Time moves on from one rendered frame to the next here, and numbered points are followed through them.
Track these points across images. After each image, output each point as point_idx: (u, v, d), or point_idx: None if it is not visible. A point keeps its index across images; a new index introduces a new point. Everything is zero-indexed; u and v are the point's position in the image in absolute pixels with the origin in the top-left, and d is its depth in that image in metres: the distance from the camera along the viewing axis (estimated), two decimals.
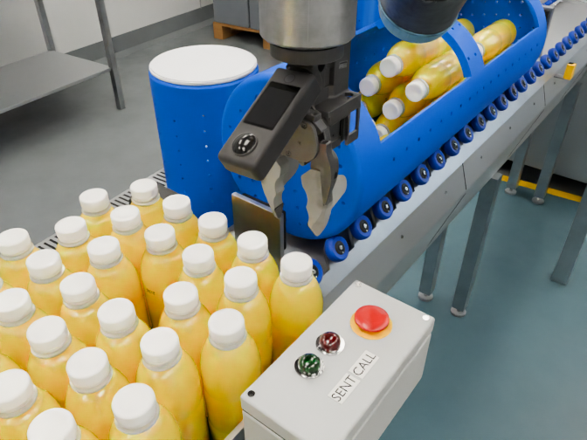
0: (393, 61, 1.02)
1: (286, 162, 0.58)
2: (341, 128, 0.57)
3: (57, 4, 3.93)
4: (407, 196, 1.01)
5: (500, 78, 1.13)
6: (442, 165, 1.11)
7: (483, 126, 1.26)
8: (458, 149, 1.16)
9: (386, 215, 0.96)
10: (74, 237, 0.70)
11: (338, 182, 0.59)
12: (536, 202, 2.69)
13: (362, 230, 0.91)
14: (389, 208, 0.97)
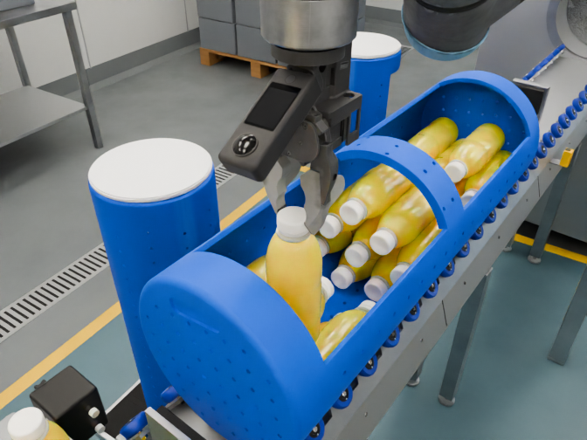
0: (355, 209, 0.86)
1: (288, 163, 0.58)
2: (342, 129, 0.57)
3: (33, 35, 3.76)
4: (371, 371, 0.85)
5: (483, 211, 0.97)
6: (415, 316, 0.95)
7: (466, 251, 1.10)
8: (435, 291, 1.00)
9: (343, 405, 0.80)
10: None
11: (336, 182, 0.59)
12: (533, 260, 2.53)
13: (311, 436, 0.75)
14: (347, 395, 0.81)
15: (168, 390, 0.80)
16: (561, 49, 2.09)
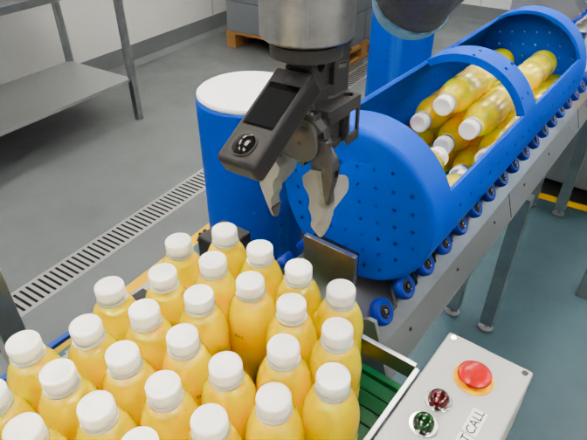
0: (447, 100, 1.04)
1: (286, 162, 0.58)
2: (341, 128, 0.57)
3: (74, 14, 3.95)
4: (466, 230, 1.05)
5: (547, 113, 1.15)
6: (494, 195, 1.14)
7: (528, 154, 1.29)
8: (507, 178, 1.19)
9: (448, 250, 0.99)
10: (168, 285, 0.73)
11: (340, 182, 0.59)
12: (557, 215, 2.72)
13: (427, 268, 0.94)
14: (448, 242, 1.00)
15: (300, 241, 0.99)
16: None
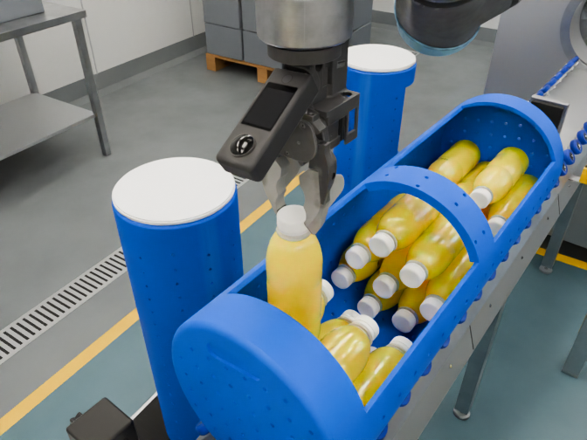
0: (385, 243, 0.85)
1: (286, 163, 0.58)
2: (341, 127, 0.57)
3: (41, 42, 3.76)
4: (407, 399, 0.85)
5: (511, 241, 0.96)
6: (447, 341, 0.95)
7: (493, 272, 1.10)
8: (465, 313, 1.00)
9: (383, 436, 0.80)
10: None
11: (335, 182, 0.59)
12: (544, 271, 2.53)
13: None
14: None
15: (198, 426, 0.80)
16: (575, 61, 2.09)
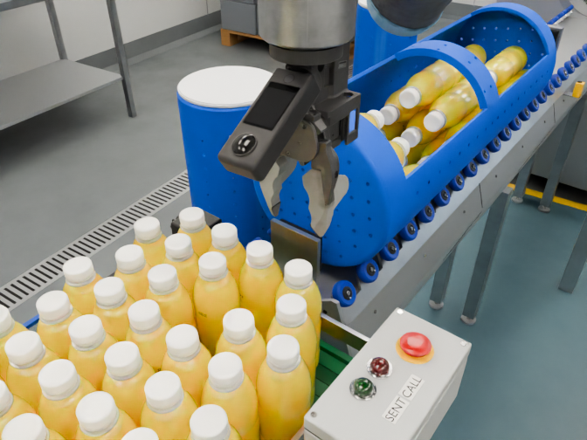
0: (412, 93, 1.07)
1: (285, 162, 0.58)
2: (341, 128, 0.57)
3: (68, 13, 3.99)
4: (433, 216, 1.08)
5: (513, 106, 1.18)
6: (463, 183, 1.18)
7: (500, 144, 1.33)
8: (476, 167, 1.23)
9: (416, 235, 1.03)
10: (134, 264, 0.76)
11: (340, 182, 0.59)
12: (542, 209, 2.75)
13: (393, 253, 0.98)
14: (413, 227, 1.03)
15: (268, 230, 1.03)
16: (569, 9, 2.32)
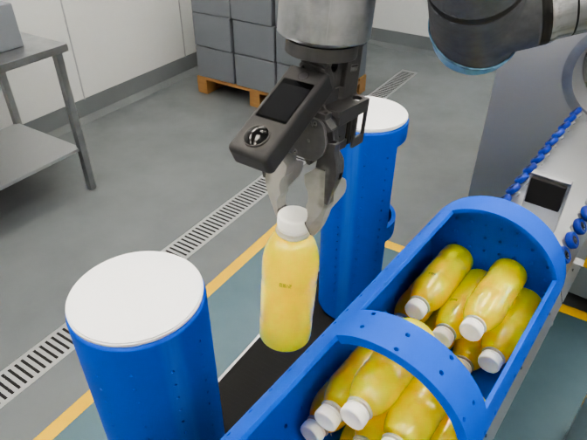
0: (358, 416, 0.72)
1: (293, 161, 0.58)
2: (348, 131, 0.58)
3: (25, 69, 3.64)
4: None
5: (507, 392, 0.83)
6: None
7: None
8: None
9: None
10: None
11: (339, 184, 0.60)
12: None
13: None
14: None
15: None
16: (577, 113, 1.97)
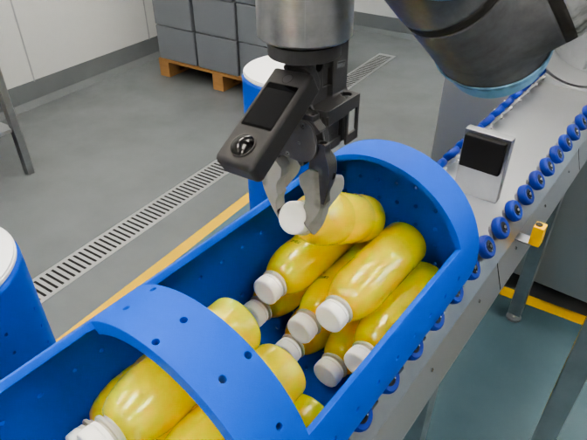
0: None
1: (287, 163, 0.58)
2: (341, 127, 0.57)
3: None
4: None
5: (363, 406, 0.57)
6: None
7: (369, 415, 0.71)
8: None
9: None
10: None
11: (335, 182, 0.59)
12: (512, 319, 2.14)
13: None
14: None
15: None
16: (541, 74, 1.71)
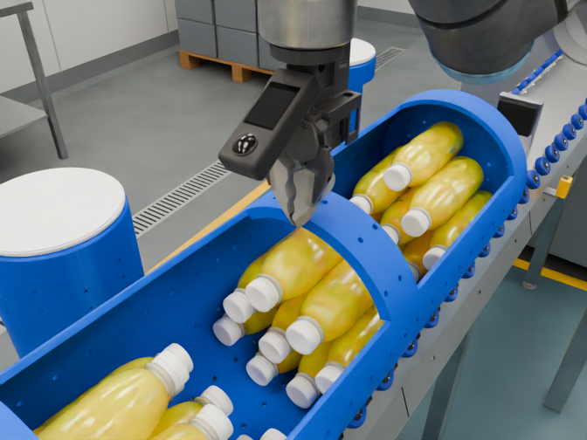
0: (263, 293, 0.61)
1: (293, 164, 0.58)
2: (341, 128, 0.57)
3: None
4: None
5: (449, 283, 0.72)
6: (362, 419, 0.71)
7: (436, 319, 0.86)
8: (390, 378, 0.77)
9: None
10: None
11: None
12: (528, 287, 2.29)
13: None
14: None
15: None
16: (558, 55, 1.86)
